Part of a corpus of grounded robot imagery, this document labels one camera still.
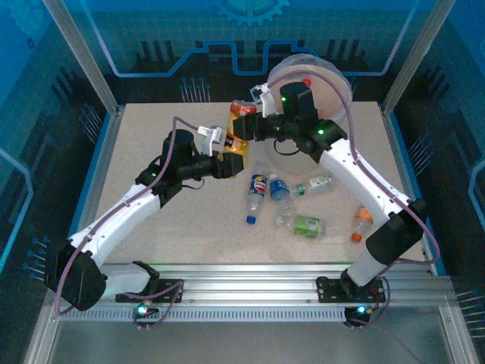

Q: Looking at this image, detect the orange juice bottle black label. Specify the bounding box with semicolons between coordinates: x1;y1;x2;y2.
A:
226;99;258;179

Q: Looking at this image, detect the orange label bottle orange cap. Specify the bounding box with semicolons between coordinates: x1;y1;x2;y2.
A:
350;206;375;243

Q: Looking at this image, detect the aluminium right frame post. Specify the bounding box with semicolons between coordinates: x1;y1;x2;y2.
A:
381;0;450;115

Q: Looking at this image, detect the grey slotted cable duct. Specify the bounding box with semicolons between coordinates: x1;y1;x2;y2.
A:
58;307;352;323

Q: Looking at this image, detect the blue pepsi bottle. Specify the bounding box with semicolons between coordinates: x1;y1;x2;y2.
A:
246;173;269;225

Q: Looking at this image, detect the green cap bottle white label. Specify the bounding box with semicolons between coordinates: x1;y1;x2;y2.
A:
289;173;336;198

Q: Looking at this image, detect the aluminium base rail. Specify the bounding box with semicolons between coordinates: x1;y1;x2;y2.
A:
100;263;455;309

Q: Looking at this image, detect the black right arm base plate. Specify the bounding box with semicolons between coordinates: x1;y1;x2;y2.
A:
315;275;387;304

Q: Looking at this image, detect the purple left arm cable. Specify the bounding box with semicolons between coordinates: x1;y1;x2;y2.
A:
55;116;202;331

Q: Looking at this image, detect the aluminium left frame post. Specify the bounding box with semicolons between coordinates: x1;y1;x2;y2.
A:
41;0;124;117

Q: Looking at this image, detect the beige plastic bin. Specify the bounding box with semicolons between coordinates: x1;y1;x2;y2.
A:
266;52;352;176

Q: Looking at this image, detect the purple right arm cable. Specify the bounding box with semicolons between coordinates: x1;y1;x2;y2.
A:
267;70;443;331

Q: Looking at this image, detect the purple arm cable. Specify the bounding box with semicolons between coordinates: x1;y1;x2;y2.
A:
267;70;443;331
55;116;202;331

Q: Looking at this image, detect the green label clear bottle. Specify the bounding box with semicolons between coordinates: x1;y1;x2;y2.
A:
282;214;327;240

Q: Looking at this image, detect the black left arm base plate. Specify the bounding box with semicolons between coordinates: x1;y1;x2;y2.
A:
115;278;186;304

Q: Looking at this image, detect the blue label water bottle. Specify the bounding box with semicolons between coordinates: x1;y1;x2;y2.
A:
268;172;299;228

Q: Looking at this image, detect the black connector with green light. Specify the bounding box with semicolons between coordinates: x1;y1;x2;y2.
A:
343;303;376;328
132;301;160;322

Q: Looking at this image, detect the aluminium frame post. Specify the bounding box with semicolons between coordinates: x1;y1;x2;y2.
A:
381;0;450;115
41;0;124;117

